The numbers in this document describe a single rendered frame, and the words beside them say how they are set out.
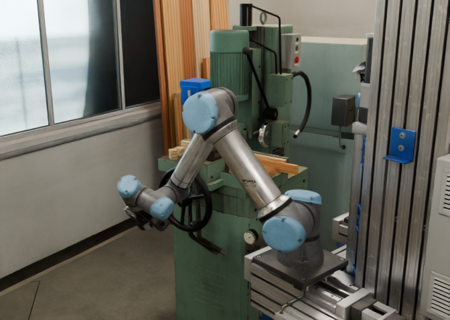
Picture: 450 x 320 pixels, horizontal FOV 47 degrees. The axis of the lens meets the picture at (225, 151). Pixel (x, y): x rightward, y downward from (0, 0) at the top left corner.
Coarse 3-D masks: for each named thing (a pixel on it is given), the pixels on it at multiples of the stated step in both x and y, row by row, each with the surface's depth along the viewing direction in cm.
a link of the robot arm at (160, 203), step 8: (144, 192) 172; (152, 192) 172; (160, 192) 174; (168, 192) 176; (136, 200) 172; (144, 200) 170; (152, 200) 170; (160, 200) 170; (168, 200) 171; (144, 208) 171; (152, 208) 169; (160, 208) 169; (168, 208) 170; (160, 216) 169; (168, 216) 173
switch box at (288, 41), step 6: (282, 36) 246; (288, 36) 244; (294, 36) 245; (300, 36) 250; (282, 42) 247; (288, 42) 245; (294, 42) 246; (300, 42) 251; (282, 48) 248; (288, 48) 246; (294, 48) 247; (300, 48) 252; (282, 54) 248; (288, 54) 246; (294, 54) 248; (300, 54) 253; (282, 60) 249; (288, 60) 247; (294, 60) 249; (282, 66) 250; (288, 66) 248; (294, 66) 250
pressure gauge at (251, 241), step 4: (244, 232) 222; (248, 232) 221; (252, 232) 220; (256, 232) 221; (244, 236) 223; (248, 236) 221; (252, 236) 220; (256, 236) 220; (244, 240) 223; (248, 240) 222; (252, 240) 220; (256, 240) 221; (252, 244) 224
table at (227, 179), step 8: (160, 160) 250; (168, 160) 248; (176, 160) 248; (160, 168) 251; (168, 168) 248; (224, 176) 229; (232, 176) 227; (280, 176) 229; (192, 184) 229; (208, 184) 224; (216, 184) 226; (224, 184) 230; (232, 184) 228; (280, 184) 230
